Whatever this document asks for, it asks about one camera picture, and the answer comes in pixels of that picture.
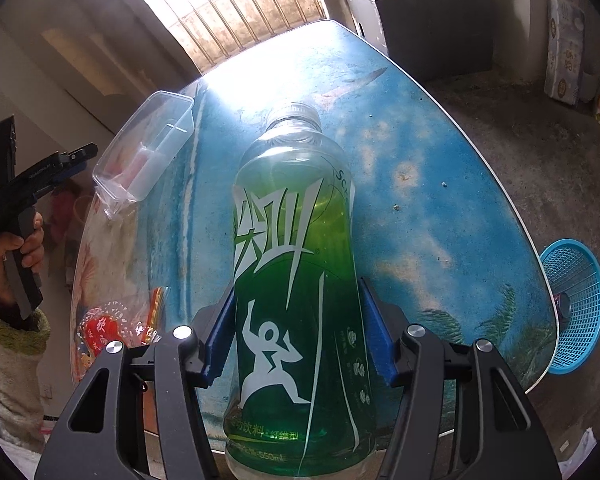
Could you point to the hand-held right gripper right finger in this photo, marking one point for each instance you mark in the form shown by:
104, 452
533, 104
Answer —
380, 340

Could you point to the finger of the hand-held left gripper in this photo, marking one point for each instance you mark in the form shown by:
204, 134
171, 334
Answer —
82, 151
72, 170

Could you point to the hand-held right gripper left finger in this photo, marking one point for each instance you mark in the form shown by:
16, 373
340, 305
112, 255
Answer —
217, 355

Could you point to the clear plastic container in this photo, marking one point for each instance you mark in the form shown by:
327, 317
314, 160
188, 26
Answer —
150, 150

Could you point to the clear snack bag red label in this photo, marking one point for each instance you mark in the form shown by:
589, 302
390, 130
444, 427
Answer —
110, 325

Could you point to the green drink bottle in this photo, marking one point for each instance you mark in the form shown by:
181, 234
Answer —
290, 260

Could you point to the blue mesh wastebasket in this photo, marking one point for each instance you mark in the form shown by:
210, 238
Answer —
580, 310

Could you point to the window grille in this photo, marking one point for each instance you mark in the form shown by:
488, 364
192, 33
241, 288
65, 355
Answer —
230, 15

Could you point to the white crumpled plastic bag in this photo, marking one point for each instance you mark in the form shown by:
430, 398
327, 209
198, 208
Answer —
585, 447

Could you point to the grey cabinet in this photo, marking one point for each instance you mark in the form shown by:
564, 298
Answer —
430, 30

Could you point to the toilet paper pack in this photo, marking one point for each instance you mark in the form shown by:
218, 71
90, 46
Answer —
562, 50

